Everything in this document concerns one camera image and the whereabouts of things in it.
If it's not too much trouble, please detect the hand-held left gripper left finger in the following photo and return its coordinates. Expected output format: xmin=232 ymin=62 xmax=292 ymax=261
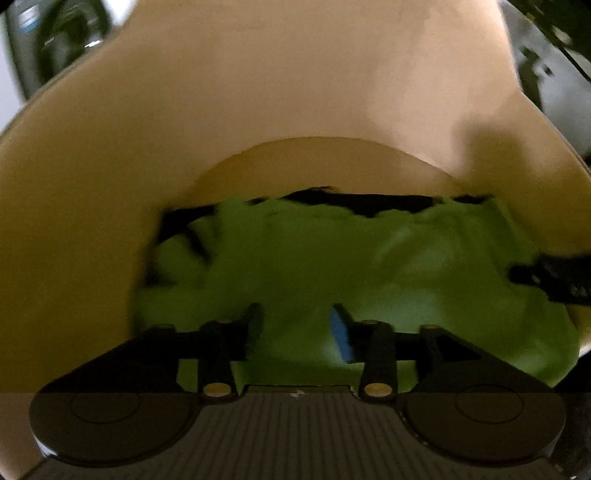
xmin=133 ymin=302 xmax=265 ymax=400

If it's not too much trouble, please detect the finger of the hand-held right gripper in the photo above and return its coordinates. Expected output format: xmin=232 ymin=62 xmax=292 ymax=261
xmin=508 ymin=253 xmax=591 ymax=306

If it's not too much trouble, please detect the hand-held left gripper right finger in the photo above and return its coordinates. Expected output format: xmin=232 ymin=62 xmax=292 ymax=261
xmin=329 ymin=302 xmax=511 ymax=401

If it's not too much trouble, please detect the green knit sweater black trim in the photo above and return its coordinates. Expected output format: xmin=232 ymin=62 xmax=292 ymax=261
xmin=134 ymin=186 xmax=581 ymax=389

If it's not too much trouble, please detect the grey and black blurred object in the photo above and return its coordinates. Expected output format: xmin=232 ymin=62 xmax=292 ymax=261
xmin=499 ymin=0 xmax=591 ymax=163

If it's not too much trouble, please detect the beige shell chair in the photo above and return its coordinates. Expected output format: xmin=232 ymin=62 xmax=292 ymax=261
xmin=0 ymin=0 xmax=591 ymax=480

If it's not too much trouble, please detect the dark blurred object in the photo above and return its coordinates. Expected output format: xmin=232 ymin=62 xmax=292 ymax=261
xmin=4 ymin=0 xmax=139 ymax=101

